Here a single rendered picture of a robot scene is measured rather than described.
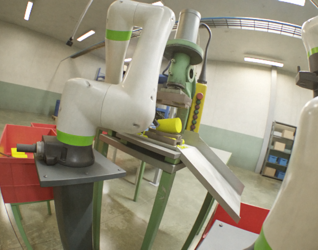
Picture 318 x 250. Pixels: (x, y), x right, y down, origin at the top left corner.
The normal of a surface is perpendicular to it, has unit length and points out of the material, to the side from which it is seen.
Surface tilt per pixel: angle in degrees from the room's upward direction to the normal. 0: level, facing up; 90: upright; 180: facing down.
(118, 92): 51
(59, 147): 81
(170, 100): 90
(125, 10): 122
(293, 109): 90
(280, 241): 90
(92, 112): 112
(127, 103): 76
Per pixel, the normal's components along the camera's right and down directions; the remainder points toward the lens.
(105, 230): 0.22, -0.97
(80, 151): 0.80, 0.04
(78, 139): 0.54, 0.44
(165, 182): -0.53, -0.08
